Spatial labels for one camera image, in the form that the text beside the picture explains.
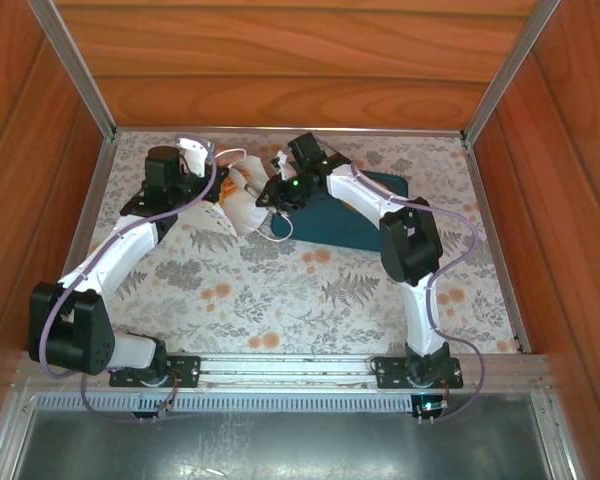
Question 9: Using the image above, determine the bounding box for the white patterned paper bag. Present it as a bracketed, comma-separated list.
[179, 144, 295, 244]

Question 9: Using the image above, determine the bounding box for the teal plastic tray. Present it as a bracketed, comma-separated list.
[269, 169, 410, 254]

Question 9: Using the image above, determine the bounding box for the floral tablecloth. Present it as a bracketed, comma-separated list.
[62, 130, 531, 356]

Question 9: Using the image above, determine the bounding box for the galvanised metal sheet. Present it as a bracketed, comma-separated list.
[14, 409, 556, 480]

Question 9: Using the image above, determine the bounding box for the long aluminium frame rail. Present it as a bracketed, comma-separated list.
[114, 125, 465, 139]

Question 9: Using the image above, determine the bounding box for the aluminium frame side rail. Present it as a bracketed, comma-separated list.
[62, 138, 117, 281]
[462, 142, 533, 354]

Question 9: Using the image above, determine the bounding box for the aluminium frame post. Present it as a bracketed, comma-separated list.
[27, 0, 119, 142]
[460, 0, 562, 146]

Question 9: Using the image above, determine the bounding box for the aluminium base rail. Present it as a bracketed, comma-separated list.
[12, 352, 551, 396]

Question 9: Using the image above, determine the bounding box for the white slotted cable duct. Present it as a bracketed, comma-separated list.
[34, 392, 416, 414]

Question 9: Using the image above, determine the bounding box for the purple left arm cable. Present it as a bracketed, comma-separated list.
[39, 133, 219, 425]

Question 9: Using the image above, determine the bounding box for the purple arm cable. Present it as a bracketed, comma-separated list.
[314, 137, 485, 424]
[39, 133, 219, 425]

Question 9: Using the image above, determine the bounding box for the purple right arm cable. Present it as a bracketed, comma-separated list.
[314, 137, 485, 424]

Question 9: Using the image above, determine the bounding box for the aluminium lower frame rail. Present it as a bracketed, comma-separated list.
[0, 394, 36, 480]
[532, 394, 581, 480]

